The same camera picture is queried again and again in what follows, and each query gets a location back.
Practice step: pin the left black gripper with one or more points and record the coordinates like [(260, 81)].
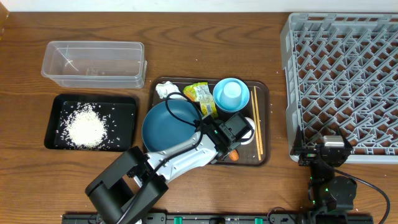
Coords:
[(237, 140)]

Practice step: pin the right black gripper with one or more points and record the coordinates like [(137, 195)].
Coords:
[(308, 154)]

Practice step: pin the orange carrot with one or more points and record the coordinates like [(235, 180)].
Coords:
[(234, 155)]

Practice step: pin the pale pink cup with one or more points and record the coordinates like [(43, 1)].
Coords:
[(248, 137)]

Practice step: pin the light blue cup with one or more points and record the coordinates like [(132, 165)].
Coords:
[(231, 95)]

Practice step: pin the dark blue plate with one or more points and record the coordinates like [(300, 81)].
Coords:
[(160, 130)]

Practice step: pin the pile of white rice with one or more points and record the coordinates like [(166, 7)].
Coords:
[(90, 126)]

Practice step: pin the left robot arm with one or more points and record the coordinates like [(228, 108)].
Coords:
[(131, 185)]

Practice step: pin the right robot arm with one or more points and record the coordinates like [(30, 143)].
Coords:
[(332, 195)]

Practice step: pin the grey dishwasher rack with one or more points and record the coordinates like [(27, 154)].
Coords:
[(341, 73)]

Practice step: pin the dark brown serving tray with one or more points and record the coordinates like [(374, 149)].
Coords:
[(248, 155)]

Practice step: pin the light blue bowl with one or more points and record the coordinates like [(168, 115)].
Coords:
[(245, 94)]

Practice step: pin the green snack wrapper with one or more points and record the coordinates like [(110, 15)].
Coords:
[(199, 92)]

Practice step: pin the right wooden chopstick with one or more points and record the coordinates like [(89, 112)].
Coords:
[(258, 122)]

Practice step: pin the crumpled white tissue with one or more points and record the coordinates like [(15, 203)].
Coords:
[(164, 89)]

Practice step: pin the black plastic tray bin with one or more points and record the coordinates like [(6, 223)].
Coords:
[(61, 99)]

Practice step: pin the clear plastic bin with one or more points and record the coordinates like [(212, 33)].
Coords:
[(95, 64)]

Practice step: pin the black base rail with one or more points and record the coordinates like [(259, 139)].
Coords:
[(274, 218)]

